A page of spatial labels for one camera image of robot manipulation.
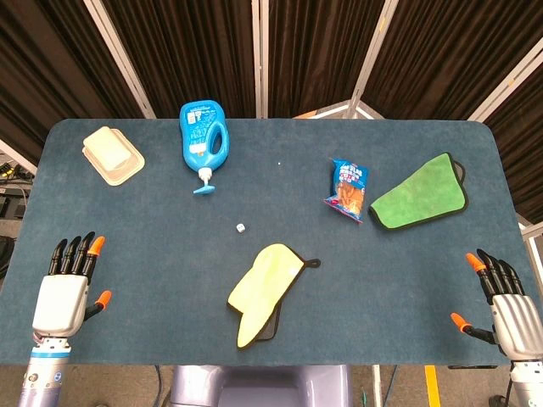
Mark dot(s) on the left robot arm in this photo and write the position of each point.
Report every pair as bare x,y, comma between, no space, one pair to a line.
42,373

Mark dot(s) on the yellow microfiber cloth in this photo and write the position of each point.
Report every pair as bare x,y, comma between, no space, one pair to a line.
265,292

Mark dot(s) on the black curtain partition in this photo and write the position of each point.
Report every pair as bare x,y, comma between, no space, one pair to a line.
271,55

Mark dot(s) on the blue snack bag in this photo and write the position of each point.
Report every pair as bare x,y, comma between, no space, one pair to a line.
348,191

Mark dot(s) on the green microfiber cloth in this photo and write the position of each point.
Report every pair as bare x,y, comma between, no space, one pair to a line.
420,195

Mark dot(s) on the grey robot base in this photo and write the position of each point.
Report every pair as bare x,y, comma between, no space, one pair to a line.
261,386

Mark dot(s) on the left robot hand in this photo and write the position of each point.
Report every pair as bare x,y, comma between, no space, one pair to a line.
59,303

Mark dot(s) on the blue table mat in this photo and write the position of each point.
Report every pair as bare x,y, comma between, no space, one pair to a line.
271,241

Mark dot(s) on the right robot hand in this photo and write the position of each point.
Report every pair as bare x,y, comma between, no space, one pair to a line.
511,316

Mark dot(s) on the white die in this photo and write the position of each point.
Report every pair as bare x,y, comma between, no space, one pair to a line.
241,228

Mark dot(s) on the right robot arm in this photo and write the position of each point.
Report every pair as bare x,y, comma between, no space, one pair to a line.
527,383

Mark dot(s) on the blue pump detergent bottle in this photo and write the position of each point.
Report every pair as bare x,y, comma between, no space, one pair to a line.
204,137

